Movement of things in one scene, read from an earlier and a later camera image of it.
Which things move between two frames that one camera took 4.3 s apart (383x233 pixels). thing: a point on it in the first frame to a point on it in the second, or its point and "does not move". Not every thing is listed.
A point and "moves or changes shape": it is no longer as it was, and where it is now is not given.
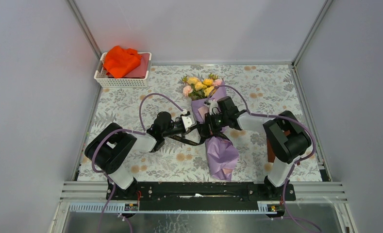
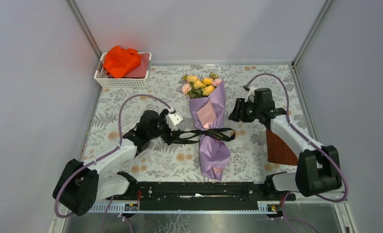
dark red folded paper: x=140 y=72 does not move
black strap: x=199 y=143 moves or changes shape
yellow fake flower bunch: x=199 y=89 does not move
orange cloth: x=119 y=62 does not move
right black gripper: x=209 y=128 to x=241 y=105
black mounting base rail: x=202 y=196 does not move
